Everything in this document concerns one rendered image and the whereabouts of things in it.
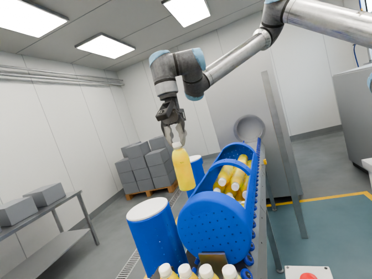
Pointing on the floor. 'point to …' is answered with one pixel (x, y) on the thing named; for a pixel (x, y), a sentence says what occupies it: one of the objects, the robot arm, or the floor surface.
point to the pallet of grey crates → (146, 168)
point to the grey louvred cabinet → (355, 112)
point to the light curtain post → (284, 153)
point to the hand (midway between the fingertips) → (176, 144)
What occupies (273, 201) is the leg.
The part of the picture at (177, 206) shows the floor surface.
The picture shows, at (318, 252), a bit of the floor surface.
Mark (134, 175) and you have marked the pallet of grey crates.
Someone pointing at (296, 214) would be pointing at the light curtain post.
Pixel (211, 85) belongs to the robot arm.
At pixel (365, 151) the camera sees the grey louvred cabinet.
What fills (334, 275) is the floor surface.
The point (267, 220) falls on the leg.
